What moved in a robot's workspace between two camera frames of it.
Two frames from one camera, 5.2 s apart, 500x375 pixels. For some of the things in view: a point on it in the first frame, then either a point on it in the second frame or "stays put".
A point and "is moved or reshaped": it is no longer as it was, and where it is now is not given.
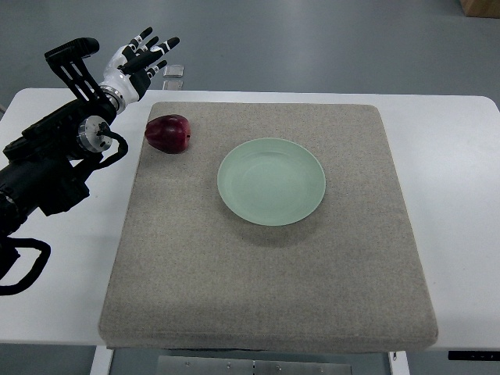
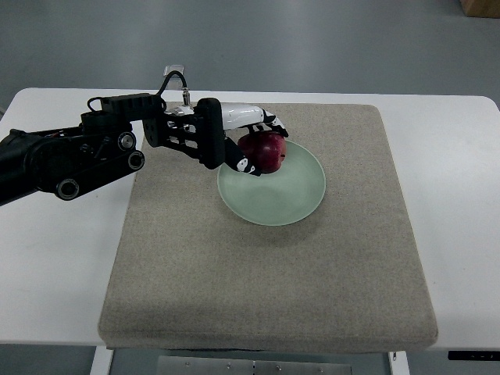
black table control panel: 473,355 stays put
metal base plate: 203,366 stays put
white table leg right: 400,365 stays put
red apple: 169,133 is moved or reshaped
